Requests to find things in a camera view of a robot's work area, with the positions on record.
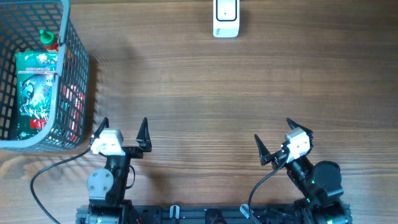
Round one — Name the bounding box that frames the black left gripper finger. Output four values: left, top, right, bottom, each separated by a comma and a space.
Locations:
136, 117, 152, 152
93, 117, 109, 138

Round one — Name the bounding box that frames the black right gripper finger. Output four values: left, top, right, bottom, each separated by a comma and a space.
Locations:
286, 118, 313, 137
254, 134, 274, 166

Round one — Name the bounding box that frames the green snack bag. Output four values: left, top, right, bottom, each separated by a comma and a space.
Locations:
15, 51, 58, 140

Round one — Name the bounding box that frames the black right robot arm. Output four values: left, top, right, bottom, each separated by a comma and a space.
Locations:
248, 118, 353, 224

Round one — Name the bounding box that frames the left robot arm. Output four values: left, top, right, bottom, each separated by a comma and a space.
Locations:
84, 118, 152, 223

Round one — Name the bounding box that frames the white barcode scanner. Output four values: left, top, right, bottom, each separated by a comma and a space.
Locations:
213, 0, 240, 39

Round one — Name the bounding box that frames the red sauce bottle green cap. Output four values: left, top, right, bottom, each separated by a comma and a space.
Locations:
39, 30, 59, 54

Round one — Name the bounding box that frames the grey plastic mesh basket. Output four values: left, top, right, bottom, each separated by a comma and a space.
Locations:
1, 0, 90, 152

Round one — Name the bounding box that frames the black left camera cable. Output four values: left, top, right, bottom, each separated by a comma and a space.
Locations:
29, 147, 92, 224

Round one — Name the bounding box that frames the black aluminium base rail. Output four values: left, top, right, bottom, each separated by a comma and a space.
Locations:
75, 203, 353, 224

